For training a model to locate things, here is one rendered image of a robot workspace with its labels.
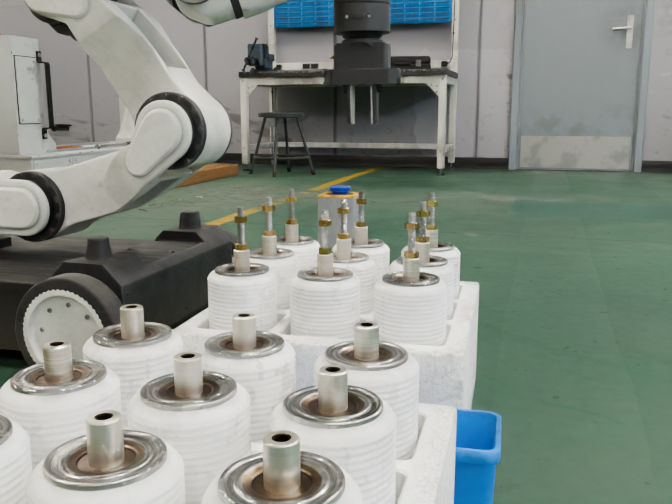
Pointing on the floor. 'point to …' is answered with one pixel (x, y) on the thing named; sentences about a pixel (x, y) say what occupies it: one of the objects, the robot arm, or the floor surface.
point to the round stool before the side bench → (285, 141)
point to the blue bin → (476, 455)
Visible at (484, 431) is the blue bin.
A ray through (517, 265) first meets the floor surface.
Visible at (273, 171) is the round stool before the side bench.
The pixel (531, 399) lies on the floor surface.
